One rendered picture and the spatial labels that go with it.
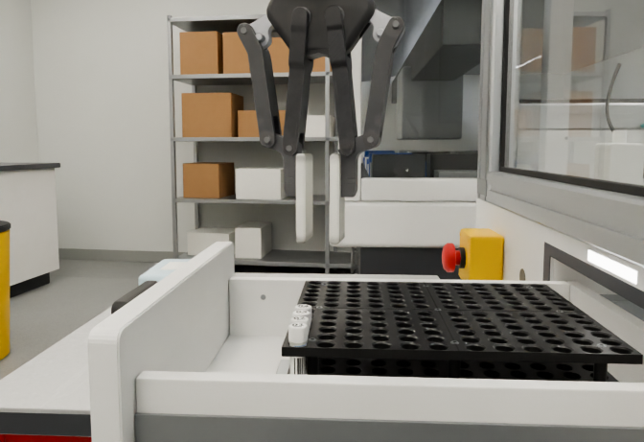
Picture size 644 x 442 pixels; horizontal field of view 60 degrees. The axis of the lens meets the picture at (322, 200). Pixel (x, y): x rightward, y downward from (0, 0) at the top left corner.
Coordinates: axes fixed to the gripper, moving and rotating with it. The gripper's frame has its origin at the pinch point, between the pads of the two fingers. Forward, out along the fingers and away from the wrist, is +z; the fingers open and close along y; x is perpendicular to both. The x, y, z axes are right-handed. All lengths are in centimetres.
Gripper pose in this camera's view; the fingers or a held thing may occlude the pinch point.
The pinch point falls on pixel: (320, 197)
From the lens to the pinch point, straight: 44.7
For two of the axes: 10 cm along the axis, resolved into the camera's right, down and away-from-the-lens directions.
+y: 9.8, 0.2, -1.9
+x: 1.9, -1.0, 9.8
